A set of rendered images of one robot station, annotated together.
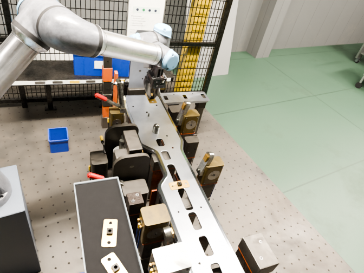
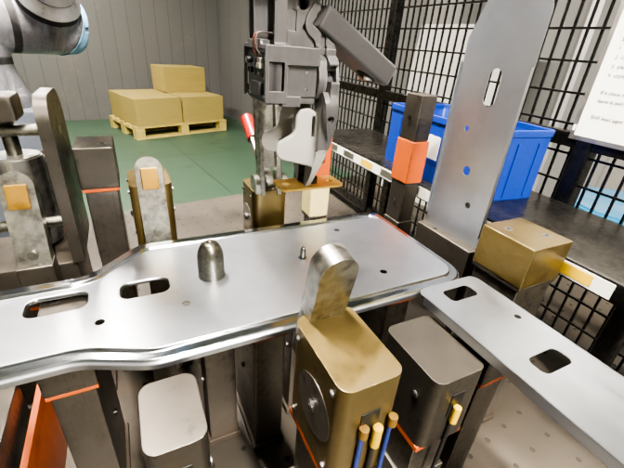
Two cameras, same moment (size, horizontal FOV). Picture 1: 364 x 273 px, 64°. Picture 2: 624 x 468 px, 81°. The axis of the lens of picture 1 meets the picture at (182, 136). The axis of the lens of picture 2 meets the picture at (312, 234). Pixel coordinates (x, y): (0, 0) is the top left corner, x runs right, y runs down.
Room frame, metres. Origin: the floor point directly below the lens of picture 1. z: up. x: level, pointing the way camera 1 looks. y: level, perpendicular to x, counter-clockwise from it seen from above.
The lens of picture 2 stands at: (1.22, -0.24, 1.26)
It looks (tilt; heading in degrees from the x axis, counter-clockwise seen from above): 27 degrees down; 92
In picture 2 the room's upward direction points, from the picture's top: 5 degrees clockwise
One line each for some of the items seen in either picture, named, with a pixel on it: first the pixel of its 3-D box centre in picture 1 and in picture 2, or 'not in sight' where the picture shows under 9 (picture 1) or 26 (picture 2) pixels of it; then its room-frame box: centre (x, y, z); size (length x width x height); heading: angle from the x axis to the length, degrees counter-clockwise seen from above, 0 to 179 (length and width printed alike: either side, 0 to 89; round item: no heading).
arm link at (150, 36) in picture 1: (144, 44); not in sight; (1.10, 0.23, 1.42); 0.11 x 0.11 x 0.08; 53
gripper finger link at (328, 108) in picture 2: not in sight; (319, 109); (1.21, 0.17, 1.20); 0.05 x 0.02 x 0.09; 120
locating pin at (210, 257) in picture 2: (156, 129); (211, 263); (1.09, 0.13, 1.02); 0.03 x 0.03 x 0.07
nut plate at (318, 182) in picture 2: (151, 97); (308, 179); (1.20, 0.19, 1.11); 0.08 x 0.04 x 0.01; 30
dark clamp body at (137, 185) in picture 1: (127, 218); not in sight; (0.66, 0.13, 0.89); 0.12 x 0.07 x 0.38; 119
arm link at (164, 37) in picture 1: (160, 38); not in sight; (1.18, 0.18, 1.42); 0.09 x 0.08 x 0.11; 143
